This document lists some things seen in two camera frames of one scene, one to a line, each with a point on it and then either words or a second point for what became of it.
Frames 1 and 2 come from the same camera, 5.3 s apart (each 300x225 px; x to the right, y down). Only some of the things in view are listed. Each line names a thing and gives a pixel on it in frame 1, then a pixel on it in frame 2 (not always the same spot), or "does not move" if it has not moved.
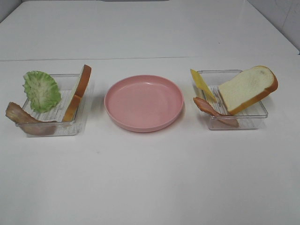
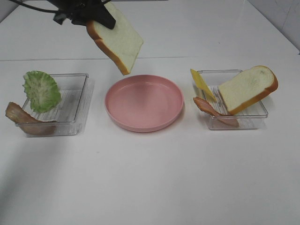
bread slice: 71,113 to 122,43
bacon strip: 19,117 does not move
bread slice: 247,87 does not move
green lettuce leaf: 42,91 does not move
